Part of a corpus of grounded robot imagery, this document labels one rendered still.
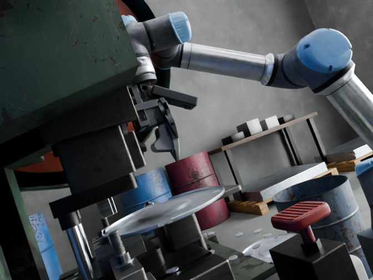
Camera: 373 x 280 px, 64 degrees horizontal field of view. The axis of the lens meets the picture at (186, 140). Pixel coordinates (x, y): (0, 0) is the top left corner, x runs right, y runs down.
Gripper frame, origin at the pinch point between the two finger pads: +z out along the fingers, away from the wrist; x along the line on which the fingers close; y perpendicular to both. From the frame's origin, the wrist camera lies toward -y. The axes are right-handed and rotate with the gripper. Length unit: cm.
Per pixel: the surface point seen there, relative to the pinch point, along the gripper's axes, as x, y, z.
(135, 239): 7.6, 16.9, 12.7
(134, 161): 5.1, 11.5, -1.8
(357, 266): 27.8, -13.1, 27.9
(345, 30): -278, -440, -101
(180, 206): 5.9, 5.7, 10.7
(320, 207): 35.9, -3.9, 13.5
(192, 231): 5.1, 4.7, 16.8
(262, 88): -330, -283, -59
